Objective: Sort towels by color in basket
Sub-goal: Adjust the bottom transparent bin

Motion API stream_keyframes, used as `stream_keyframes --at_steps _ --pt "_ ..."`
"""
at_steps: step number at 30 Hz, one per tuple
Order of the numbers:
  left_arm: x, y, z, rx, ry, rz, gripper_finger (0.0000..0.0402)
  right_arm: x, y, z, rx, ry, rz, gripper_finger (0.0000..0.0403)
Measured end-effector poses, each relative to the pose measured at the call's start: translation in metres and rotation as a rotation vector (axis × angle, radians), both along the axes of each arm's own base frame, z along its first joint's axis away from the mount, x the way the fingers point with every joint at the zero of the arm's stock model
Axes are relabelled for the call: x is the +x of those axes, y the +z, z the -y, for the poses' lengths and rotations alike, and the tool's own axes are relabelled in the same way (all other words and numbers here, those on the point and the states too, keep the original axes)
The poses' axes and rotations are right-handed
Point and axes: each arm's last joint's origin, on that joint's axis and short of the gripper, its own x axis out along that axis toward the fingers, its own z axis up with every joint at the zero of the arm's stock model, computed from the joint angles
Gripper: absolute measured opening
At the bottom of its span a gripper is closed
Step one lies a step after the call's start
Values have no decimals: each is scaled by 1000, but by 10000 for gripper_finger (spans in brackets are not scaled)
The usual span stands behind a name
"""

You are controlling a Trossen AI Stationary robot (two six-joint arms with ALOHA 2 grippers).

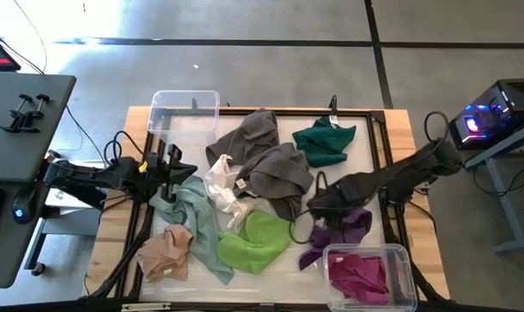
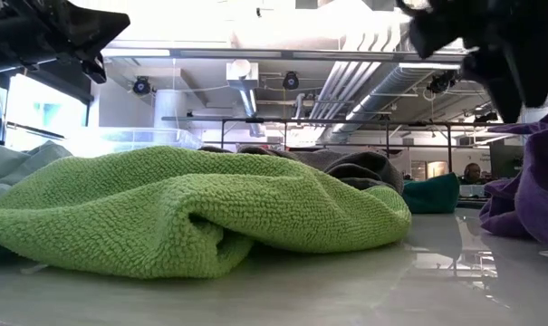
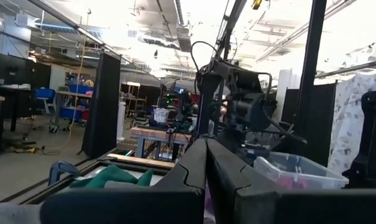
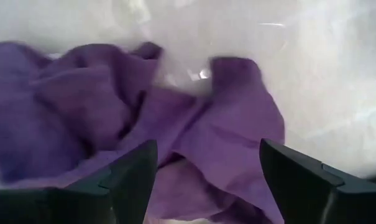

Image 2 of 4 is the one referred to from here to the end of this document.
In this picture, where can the pale teal towel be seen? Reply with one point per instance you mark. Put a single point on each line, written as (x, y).
(11, 167)

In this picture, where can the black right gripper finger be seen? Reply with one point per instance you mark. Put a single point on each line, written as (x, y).
(538, 77)
(493, 77)

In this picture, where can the white ceiling box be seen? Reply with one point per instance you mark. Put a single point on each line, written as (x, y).
(242, 74)

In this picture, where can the long ceiling light beam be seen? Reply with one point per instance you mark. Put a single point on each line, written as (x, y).
(233, 53)

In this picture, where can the clear plastic bin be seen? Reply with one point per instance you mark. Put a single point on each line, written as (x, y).
(133, 138)

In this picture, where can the dark teal towel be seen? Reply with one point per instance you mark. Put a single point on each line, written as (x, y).
(432, 194)

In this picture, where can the lime green towel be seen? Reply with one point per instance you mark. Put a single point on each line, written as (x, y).
(165, 213)

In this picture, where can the dark gray towel white tag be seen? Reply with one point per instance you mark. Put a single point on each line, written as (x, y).
(300, 158)

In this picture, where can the person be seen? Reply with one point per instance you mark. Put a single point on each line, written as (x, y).
(473, 172)

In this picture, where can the white round column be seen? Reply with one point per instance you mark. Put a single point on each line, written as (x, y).
(169, 108)

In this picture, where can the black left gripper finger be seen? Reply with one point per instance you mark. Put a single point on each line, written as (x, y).
(94, 70)
(97, 25)

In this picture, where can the silver ribbed air duct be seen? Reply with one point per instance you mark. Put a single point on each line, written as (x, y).
(391, 86)

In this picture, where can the black monitor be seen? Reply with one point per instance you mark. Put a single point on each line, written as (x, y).
(504, 163)

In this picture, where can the white ceiling pipes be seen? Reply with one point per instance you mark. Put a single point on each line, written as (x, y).
(341, 86)

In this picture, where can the black metal rack frame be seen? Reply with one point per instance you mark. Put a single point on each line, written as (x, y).
(300, 120)

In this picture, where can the dark gray towel beige label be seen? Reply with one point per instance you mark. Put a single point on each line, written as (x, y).
(368, 165)

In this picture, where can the bright window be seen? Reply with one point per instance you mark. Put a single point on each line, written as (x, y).
(42, 113)

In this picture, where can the purple towel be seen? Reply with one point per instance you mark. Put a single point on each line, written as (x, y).
(541, 194)

